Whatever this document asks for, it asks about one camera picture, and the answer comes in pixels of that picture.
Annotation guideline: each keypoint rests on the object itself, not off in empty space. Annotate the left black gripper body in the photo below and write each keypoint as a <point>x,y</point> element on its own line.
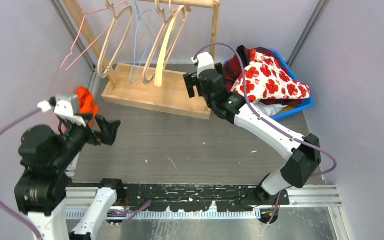
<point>74,137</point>

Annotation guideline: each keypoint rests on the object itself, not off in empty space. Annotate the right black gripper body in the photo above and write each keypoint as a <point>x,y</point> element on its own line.
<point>212,100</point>

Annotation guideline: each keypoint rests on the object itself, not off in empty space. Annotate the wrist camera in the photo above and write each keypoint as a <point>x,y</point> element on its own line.
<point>64,106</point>
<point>203,61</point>

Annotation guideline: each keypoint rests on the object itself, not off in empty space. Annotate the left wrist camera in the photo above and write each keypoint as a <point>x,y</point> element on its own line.
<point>64,106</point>

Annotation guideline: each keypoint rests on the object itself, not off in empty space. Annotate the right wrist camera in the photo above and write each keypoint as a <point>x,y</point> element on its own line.
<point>203,61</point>

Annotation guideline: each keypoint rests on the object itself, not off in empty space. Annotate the red white floral garment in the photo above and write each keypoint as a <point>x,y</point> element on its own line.
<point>266,81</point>

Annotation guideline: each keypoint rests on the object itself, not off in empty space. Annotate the orange cloth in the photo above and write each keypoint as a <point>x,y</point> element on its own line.
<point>87,103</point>

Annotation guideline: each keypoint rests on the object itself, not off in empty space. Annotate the blue plastic bin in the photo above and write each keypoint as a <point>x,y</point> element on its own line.
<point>294,102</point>

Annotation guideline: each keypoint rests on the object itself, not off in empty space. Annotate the red black plaid dress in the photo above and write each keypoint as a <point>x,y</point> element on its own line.
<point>238,69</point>

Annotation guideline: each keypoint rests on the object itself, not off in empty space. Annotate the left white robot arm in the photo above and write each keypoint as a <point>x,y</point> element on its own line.
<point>41,191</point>

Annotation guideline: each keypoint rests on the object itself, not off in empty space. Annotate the beige plastic hanger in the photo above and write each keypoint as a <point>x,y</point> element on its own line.
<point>157,43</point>
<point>169,25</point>

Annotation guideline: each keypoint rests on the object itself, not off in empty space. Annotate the wooden clothes rack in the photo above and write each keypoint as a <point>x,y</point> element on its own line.
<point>149,85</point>

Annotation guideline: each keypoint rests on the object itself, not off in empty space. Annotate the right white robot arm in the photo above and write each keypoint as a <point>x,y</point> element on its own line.
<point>297,150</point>

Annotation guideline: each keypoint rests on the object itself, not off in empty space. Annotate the blue wire hanger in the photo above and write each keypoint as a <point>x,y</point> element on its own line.
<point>143,35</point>

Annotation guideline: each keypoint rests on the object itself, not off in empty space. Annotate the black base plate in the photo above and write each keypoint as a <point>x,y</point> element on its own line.
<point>194,198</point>

